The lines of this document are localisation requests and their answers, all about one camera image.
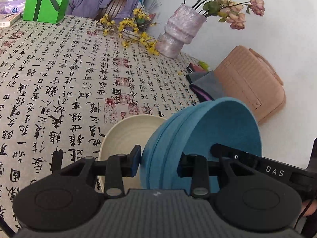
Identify blue bowl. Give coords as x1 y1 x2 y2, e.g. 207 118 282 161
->
139 97 263 194
140 101 211 190

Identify right hand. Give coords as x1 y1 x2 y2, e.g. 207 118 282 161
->
301 199 317 217

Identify grey purple cloth pouch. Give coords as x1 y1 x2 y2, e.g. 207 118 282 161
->
186 71 226 103

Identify calligraphy print tablecloth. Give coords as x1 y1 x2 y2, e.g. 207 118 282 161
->
1 16 197 230

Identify pink laptop case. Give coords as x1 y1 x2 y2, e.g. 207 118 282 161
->
213 45 286 124

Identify yellow flower branch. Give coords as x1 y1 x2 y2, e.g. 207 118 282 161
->
98 8 159 55

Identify pink textured vase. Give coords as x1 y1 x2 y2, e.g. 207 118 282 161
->
155 3 206 59

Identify wooden chair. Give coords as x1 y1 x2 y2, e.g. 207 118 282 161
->
94 0 127 21

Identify dried pink roses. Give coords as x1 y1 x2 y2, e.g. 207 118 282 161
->
175 0 265 32

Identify green paper shopping bag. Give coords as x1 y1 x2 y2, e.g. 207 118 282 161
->
23 0 69 24

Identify white book box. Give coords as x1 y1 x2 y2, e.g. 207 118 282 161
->
0 13 20 27

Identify purple tissue pack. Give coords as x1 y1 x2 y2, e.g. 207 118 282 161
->
0 0 26 14

